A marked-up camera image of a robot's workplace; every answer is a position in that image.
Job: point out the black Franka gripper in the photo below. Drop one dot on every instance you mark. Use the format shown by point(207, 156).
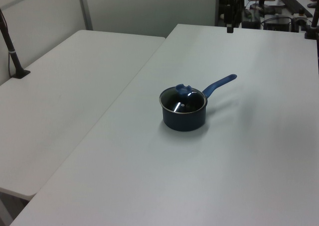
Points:
point(232, 12)

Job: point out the glass lid with blue knob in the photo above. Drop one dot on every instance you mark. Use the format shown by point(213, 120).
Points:
point(183, 100)

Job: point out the dark blue saucepan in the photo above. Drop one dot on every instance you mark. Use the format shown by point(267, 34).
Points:
point(184, 120)

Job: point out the black monitor stand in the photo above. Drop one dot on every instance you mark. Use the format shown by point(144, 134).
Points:
point(262, 2)

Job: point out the black electronics box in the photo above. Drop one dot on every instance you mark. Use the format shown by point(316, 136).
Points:
point(277, 23)

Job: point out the black keyboard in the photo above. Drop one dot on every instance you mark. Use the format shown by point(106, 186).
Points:
point(295, 4)

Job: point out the black clamped stand pole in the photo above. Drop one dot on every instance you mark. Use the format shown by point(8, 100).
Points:
point(313, 24)

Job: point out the grey partition frame post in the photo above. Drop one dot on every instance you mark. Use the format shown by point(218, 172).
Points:
point(86, 9)

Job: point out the black camera stand pole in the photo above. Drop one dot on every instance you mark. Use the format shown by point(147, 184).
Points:
point(13, 56)

